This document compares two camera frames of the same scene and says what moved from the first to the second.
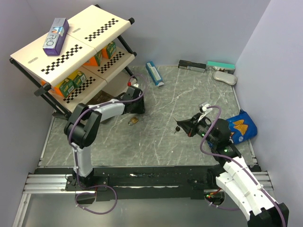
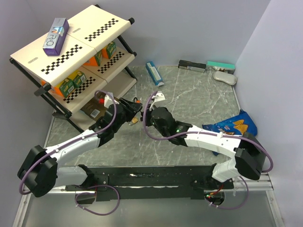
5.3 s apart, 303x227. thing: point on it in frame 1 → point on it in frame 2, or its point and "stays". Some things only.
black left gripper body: [138, 106] → [127, 116]
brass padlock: [133, 120] stays
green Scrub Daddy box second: [78, 77] stays
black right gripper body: [201, 128] → [160, 129]
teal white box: [216, 66] stays
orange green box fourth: [109, 51] stays
